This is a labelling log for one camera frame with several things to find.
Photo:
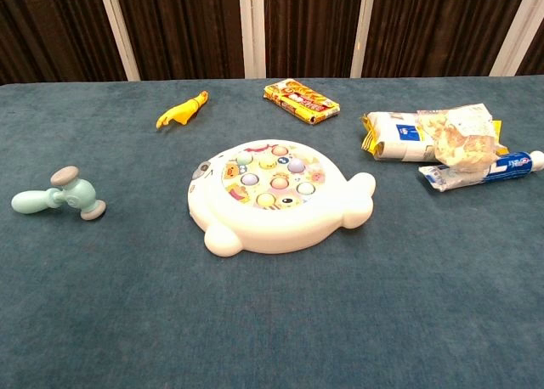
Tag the mint green toy hammer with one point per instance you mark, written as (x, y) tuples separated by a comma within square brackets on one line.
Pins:
[(72, 192)]

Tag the white whale whack-a-mole toy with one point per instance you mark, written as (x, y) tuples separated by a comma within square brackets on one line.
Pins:
[(272, 232)]

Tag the yellow red snack package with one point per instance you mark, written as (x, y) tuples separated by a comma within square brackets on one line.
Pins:
[(302, 100)]

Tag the yellow rubber chicken toy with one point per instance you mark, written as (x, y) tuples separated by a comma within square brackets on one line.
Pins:
[(182, 111)]

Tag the white yellow biscuit package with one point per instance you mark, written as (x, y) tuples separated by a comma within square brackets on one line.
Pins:
[(393, 139)]

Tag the dark brown pleated curtain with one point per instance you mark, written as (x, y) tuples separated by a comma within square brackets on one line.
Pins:
[(187, 24)]

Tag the teal felt table cover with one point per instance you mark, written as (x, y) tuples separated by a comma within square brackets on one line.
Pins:
[(127, 312)]

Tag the clear bag of bread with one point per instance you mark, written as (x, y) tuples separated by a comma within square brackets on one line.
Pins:
[(461, 144)]

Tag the blue white toothpaste tube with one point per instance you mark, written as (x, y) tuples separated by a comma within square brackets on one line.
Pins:
[(510, 166)]

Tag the white frame pole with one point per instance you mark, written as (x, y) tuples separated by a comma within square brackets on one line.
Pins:
[(119, 32), (362, 28), (516, 28), (251, 28)]

